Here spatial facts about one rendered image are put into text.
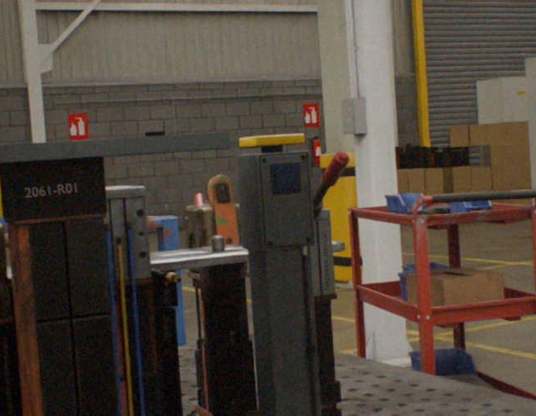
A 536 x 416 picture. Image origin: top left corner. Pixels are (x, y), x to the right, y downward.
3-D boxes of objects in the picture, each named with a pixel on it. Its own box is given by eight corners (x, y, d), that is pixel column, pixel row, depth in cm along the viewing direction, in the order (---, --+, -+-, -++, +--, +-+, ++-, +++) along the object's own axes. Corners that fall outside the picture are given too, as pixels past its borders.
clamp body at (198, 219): (239, 404, 185) (225, 201, 183) (271, 421, 171) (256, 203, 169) (182, 413, 181) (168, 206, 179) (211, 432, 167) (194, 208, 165)
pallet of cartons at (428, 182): (484, 214, 1577) (481, 165, 1573) (444, 219, 1534) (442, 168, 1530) (431, 213, 1678) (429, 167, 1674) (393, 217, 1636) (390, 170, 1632)
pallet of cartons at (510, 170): (555, 215, 1459) (550, 119, 1452) (514, 220, 1416) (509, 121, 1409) (493, 214, 1560) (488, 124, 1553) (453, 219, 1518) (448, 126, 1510)
